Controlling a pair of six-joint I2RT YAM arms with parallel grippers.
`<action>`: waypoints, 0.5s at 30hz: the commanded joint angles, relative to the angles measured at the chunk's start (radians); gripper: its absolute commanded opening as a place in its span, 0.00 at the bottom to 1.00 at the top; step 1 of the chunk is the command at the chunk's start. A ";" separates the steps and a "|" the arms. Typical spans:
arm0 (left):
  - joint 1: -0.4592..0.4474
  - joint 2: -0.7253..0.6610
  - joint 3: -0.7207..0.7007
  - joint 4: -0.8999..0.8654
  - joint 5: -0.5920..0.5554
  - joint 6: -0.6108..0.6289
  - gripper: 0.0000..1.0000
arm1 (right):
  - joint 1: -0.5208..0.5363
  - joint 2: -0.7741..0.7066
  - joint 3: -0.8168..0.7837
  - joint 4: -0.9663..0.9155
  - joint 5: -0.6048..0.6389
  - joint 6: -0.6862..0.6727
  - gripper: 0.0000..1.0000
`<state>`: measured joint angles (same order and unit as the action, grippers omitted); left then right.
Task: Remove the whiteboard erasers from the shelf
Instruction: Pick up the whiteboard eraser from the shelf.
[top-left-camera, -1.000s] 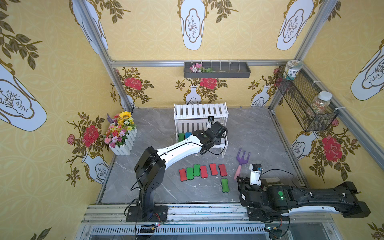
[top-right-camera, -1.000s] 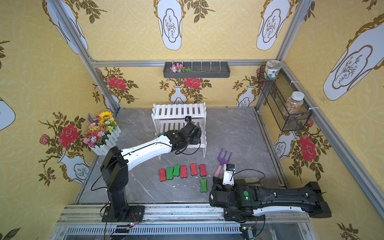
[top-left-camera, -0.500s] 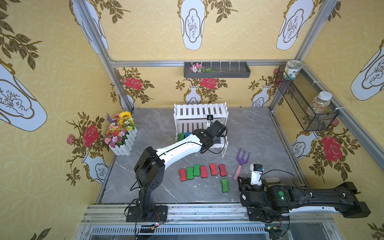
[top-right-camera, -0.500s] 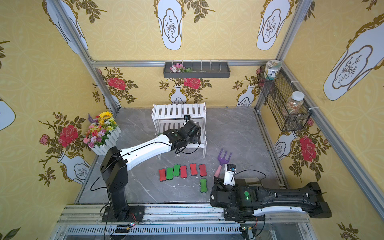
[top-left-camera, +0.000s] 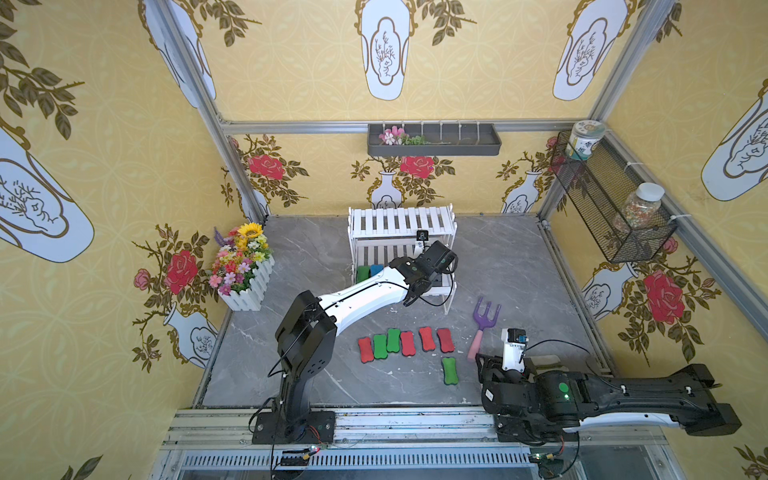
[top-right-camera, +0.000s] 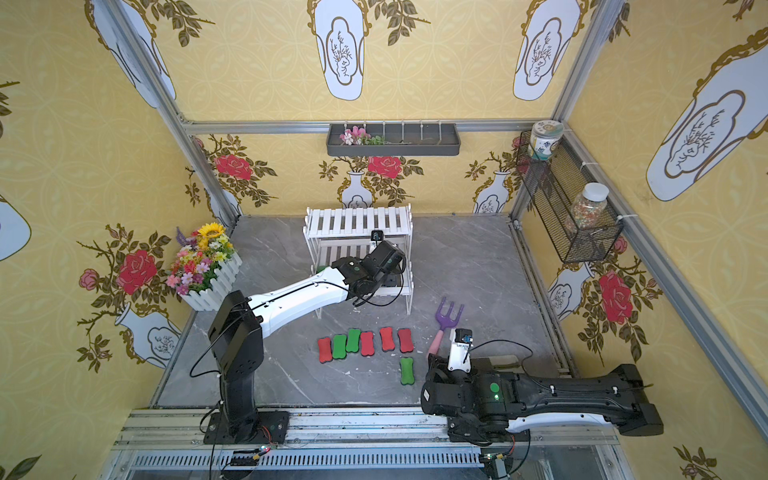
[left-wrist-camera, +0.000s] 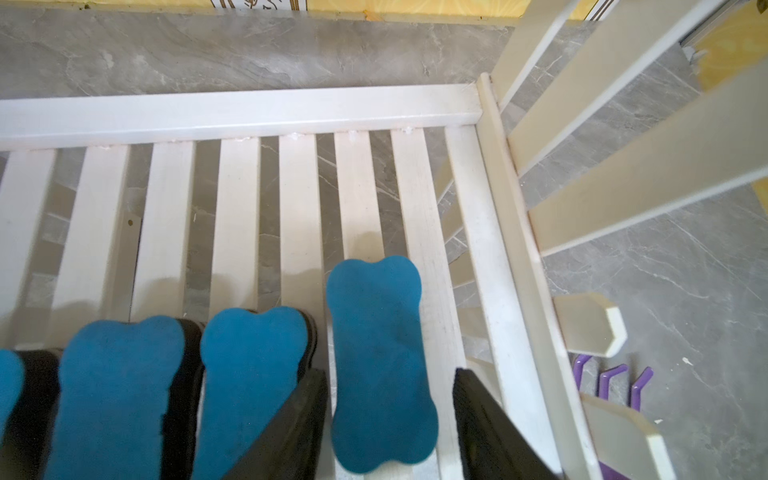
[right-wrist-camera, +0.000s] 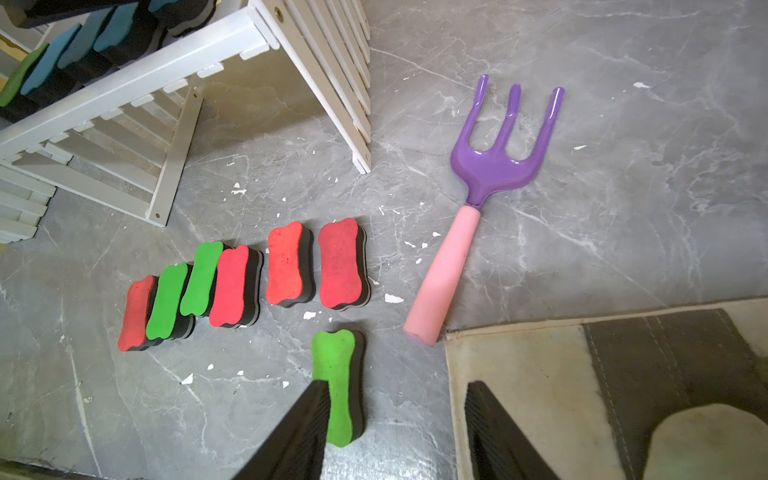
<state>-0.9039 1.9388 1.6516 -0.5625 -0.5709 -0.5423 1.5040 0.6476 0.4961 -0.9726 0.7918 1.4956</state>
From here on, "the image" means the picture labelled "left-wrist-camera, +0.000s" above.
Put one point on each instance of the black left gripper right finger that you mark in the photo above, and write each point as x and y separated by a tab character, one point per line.
490	445

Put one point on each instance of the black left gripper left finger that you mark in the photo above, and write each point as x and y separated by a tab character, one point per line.
289	446

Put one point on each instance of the blue eraser bottom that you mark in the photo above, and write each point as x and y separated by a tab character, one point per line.
384	410
253	362
29	390
128	401

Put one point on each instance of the white slatted wooden shelf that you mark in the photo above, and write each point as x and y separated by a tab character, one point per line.
183	205

